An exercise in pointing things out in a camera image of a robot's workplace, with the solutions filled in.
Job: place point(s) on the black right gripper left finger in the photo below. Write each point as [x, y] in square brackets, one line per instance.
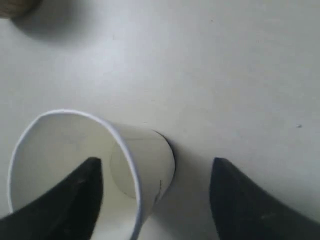
[69, 211]

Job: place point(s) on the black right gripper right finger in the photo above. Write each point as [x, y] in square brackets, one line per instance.
[242, 210]

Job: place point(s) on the white paper cup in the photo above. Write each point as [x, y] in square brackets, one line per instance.
[138, 166]

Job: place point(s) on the brown wooden cup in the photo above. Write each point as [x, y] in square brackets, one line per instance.
[10, 9]

